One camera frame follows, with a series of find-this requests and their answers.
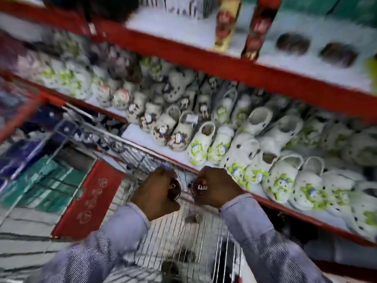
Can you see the person's right forearm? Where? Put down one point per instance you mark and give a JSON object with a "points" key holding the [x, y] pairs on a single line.
{"points": [[265, 247]]}

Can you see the pile of green packets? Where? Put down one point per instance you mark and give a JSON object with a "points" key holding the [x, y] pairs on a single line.
{"points": [[44, 185]]}

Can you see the person's left forearm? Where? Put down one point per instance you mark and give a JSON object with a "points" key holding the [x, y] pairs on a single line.
{"points": [[97, 253]]}

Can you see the pile of blue purple packets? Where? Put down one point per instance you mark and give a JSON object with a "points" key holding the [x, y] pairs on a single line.
{"points": [[17, 159]]}

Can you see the red metal shelf rack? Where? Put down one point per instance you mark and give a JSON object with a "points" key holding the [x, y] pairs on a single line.
{"points": [[191, 32]]}

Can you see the orange-capped cream polish bottle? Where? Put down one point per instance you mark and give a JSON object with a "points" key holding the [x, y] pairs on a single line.
{"points": [[225, 23]]}

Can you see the red-edged white clog shelf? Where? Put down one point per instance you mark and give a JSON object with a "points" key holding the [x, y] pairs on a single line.
{"points": [[141, 138]]}

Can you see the rows of white printed clogs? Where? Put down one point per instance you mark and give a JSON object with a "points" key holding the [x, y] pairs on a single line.
{"points": [[200, 144]]}

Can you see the orange-capped dark polish bottle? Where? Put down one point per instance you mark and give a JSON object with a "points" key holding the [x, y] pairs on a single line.
{"points": [[260, 26]]}

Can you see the person's left hand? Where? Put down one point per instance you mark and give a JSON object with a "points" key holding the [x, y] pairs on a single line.
{"points": [[156, 194]]}

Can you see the shoe polish tin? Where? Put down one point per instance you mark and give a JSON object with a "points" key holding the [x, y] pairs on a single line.
{"points": [[175, 190], [293, 43], [338, 53], [200, 188]]}

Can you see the person's right hand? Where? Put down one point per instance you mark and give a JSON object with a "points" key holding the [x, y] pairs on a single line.
{"points": [[224, 185]]}

